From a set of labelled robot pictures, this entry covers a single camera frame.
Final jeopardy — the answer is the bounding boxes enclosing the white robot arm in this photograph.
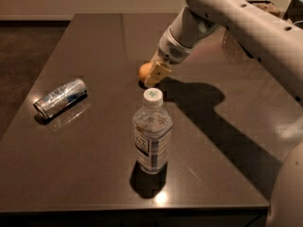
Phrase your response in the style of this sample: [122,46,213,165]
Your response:
[142,0,303,227]

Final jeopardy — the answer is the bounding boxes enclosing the silver blue drink can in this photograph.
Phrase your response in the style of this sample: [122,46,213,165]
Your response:
[33,79,87,120]

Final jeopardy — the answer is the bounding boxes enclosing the orange fruit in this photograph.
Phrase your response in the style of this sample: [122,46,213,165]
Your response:
[138,62,152,82]

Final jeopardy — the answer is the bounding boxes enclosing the black wire basket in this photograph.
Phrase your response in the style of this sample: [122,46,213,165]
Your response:
[240,0,272,59]

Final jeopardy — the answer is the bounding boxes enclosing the clear plastic water bottle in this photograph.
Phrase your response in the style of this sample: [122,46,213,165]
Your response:
[133,88,172,174]

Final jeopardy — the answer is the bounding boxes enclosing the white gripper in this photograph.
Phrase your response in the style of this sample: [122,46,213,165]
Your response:
[144,28,192,88]

